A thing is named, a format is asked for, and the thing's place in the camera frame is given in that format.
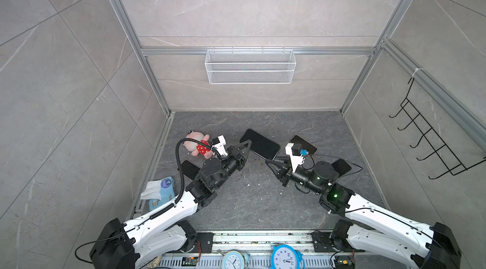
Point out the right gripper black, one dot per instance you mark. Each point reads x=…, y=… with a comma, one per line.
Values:
x=286, y=171

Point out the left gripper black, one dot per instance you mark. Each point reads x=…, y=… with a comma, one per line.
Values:
x=238, y=158

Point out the black phone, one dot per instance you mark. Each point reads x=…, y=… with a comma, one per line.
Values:
x=261, y=145

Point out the black phone case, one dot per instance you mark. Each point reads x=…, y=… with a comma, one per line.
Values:
x=341, y=166

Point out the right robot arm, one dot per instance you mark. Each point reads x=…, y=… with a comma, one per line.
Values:
x=366, y=226

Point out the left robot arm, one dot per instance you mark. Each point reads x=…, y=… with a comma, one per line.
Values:
x=136, y=242

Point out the phone in red case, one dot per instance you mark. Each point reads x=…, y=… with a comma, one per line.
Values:
x=310, y=149

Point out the pink plush toy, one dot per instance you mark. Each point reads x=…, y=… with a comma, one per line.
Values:
x=200, y=148

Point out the blue alarm clock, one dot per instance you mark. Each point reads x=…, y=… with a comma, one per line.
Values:
x=285, y=257

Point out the blue wet wipes pack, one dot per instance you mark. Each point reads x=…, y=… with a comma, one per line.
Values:
x=158, y=192

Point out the white alarm clock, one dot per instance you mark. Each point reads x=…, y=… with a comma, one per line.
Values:
x=233, y=260

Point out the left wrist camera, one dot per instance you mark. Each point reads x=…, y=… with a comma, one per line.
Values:
x=219, y=144

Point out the dark phone near left wall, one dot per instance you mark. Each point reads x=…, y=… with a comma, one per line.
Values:
x=190, y=170

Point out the white wire basket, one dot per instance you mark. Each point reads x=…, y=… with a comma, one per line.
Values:
x=250, y=66

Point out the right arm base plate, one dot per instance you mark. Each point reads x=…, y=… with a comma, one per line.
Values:
x=323, y=242

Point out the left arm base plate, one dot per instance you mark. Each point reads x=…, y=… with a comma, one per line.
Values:
x=203, y=242

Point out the black wall hook rack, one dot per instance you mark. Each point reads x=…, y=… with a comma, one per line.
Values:
x=431, y=137

